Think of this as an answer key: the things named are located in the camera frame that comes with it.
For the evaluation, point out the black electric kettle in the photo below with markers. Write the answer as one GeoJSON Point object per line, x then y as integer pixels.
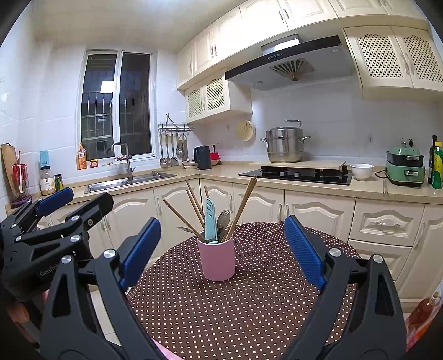
{"type": "Point", "coordinates": [202, 157]}

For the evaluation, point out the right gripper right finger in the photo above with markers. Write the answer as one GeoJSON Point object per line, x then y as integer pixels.
{"type": "Point", "coordinates": [375, 328]}

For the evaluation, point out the black gas stove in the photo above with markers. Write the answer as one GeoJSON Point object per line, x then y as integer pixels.
{"type": "Point", "coordinates": [340, 176]}

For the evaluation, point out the person's left hand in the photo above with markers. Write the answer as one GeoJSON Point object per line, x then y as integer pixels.
{"type": "Point", "coordinates": [27, 316]}

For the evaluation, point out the steel sink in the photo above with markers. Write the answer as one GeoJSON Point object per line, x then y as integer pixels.
{"type": "Point", "coordinates": [118, 183]}

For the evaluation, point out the metal spoon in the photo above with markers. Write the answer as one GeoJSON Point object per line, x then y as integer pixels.
{"type": "Point", "coordinates": [223, 223]}

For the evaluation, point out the lower cream cabinets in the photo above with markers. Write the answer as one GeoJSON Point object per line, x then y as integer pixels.
{"type": "Point", "coordinates": [403, 224]}

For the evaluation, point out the window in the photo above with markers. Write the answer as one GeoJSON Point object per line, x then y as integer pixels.
{"type": "Point", "coordinates": [115, 105]}

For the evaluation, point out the wooden chopstick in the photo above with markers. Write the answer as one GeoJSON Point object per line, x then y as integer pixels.
{"type": "Point", "coordinates": [195, 205]}
{"type": "Point", "coordinates": [246, 195]}
{"type": "Point", "coordinates": [206, 192]}
{"type": "Point", "coordinates": [199, 236]}

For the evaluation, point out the wooden cutting board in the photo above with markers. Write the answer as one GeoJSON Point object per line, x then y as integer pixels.
{"type": "Point", "coordinates": [9, 159]}

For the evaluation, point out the brown polka dot tablecloth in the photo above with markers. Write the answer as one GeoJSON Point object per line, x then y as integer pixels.
{"type": "Point", "coordinates": [253, 315]}

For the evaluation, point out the round cream wall plate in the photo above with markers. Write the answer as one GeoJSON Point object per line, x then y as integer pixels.
{"type": "Point", "coordinates": [245, 130]}

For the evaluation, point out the green yellow bottle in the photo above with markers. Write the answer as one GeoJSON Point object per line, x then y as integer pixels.
{"type": "Point", "coordinates": [437, 166]}

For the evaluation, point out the green electric cooker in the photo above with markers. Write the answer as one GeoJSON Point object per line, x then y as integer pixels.
{"type": "Point", "coordinates": [404, 166]}

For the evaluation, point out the steel faucet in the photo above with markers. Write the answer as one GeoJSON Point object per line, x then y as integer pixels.
{"type": "Point", "coordinates": [126, 157]}

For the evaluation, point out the steel steamer pot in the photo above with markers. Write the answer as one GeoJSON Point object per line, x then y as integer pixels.
{"type": "Point", "coordinates": [285, 144]}

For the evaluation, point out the white bowl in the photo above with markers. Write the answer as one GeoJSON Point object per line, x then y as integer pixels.
{"type": "Point", "coordinates": [361, 171]}

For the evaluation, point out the hanging utensil rack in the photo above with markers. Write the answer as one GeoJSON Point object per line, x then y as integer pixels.
{"type": "Point", "coordinates": [173, 140]}

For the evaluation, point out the cream cabinets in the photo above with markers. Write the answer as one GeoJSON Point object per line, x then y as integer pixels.
{"type": "Point", "coordinates": [265, 45]}
{"type": "Point", "coordinates": [403, 224]}

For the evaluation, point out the range hood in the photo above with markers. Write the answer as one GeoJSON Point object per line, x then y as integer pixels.
{"type": "Point", "coordinates": [308, 62]}

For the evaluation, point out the pink utensil holder cup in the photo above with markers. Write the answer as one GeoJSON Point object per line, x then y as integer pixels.
{"type": "Point", "coordinates": [218, 260]}

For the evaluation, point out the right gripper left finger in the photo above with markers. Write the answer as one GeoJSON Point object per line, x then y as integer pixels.
{"type": "Point", "coordinates": [70, 327]}

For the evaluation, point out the upper cream cabinets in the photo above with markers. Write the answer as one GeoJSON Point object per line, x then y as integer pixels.
{"type": "Point", "coordinates": [265, 45]}

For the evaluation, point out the glass jar white label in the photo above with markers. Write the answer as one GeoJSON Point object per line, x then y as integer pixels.
{"type": "Point", "coordinates": [47, 181]}

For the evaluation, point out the orange detergent bottle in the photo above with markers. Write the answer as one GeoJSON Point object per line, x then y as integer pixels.
{"type": "Point", "coordinates": [81, 158]}

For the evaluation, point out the dark oil bottle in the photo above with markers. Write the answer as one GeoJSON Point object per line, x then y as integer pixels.
{"type": "Point", "coordinates": [431, 159]}

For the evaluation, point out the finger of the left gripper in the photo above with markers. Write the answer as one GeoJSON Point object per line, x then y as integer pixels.
{"type": "Point", "coordinates": [29, 214]}
{"type": "Point", "coordinates": [76, 223]}

